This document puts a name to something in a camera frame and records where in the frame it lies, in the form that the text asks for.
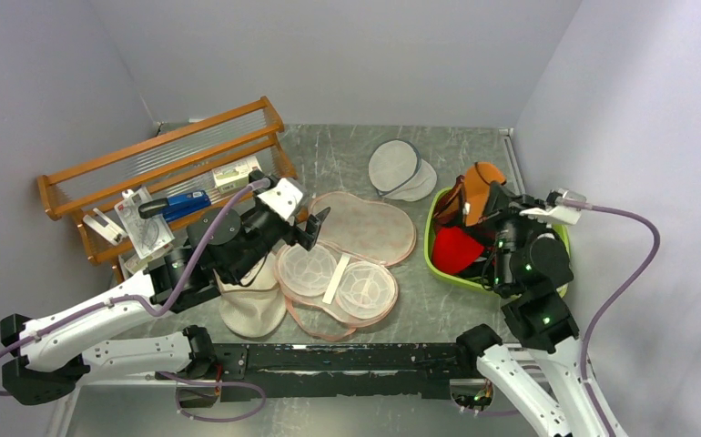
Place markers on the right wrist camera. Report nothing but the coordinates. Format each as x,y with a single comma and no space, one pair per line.
554,211

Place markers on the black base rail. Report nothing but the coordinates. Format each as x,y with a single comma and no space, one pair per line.
328,370

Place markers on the red black garment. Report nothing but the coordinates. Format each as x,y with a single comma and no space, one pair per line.
453,250

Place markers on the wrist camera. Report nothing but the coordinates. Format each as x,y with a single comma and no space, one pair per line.
286,199
554,211

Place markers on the orange bra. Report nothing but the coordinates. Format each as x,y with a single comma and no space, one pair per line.
476,186

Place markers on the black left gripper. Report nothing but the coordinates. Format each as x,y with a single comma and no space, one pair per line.
309,238

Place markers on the blue black stapler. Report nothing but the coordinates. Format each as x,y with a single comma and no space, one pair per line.
175,207

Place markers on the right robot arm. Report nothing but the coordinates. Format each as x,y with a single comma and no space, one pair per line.
546,328

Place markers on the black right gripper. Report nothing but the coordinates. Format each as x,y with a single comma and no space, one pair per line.
503,205

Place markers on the orange wooden shelf rack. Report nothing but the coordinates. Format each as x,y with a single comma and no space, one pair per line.
178,160

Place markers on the small white box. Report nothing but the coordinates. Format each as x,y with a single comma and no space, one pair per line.
134,264

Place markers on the cream bra laundry bag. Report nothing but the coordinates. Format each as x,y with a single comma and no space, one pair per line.
257,307

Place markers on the white round mesh laundry bag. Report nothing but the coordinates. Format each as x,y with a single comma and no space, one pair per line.
397,171

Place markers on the clear ruler set packet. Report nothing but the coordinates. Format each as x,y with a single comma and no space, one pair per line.
147,235

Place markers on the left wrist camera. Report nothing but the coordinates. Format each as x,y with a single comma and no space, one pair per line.
286,199

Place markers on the floral mesh bra laundry bag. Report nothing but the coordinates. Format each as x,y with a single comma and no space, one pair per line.
346,275

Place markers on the white staples box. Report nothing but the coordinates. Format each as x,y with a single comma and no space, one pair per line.
234,176

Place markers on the green plastic basket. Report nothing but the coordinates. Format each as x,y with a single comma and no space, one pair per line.
510,281

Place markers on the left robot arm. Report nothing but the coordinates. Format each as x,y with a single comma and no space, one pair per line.
45,359

